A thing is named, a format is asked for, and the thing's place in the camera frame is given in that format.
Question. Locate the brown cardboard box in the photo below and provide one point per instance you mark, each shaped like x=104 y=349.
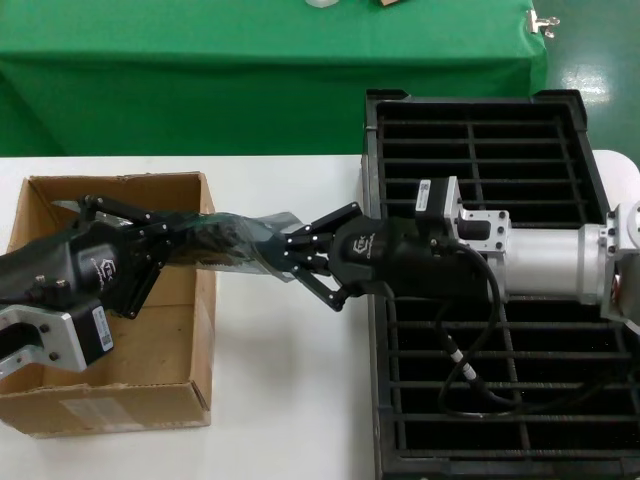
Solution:
x=150 y=360

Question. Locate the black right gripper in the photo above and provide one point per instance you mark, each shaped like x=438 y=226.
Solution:
x=400 y=255

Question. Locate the black slotted container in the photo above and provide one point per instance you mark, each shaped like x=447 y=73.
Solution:
x=372 y=400

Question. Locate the flat open cardboard carton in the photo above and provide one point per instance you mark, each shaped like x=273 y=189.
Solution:
x=386 y=2

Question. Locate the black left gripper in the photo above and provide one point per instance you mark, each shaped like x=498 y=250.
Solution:
x=85 y=265

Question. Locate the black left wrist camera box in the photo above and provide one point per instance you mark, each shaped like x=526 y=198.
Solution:
x=97 y=330

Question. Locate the dark translucent antistatic bag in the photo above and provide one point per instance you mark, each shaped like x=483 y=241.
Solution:
x=265 y=240

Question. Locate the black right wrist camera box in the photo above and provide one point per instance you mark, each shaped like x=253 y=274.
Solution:
x=430 y=200

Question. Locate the green tablecloth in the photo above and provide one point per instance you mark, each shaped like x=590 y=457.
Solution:
x=200 y=75

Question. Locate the silver binder clip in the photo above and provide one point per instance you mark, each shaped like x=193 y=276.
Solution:
x=537 y=22

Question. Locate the white tape roll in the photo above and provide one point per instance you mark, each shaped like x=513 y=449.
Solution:
x=320 y=3

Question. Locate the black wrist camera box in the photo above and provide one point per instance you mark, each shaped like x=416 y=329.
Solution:
x=97 y=330
x=430 y=200

